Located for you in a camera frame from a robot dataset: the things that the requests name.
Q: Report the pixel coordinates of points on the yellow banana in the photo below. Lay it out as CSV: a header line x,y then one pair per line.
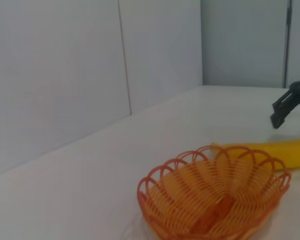
x,y
290,152

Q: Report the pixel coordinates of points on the black vertical rail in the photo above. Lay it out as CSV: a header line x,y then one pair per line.
x,y
287,37

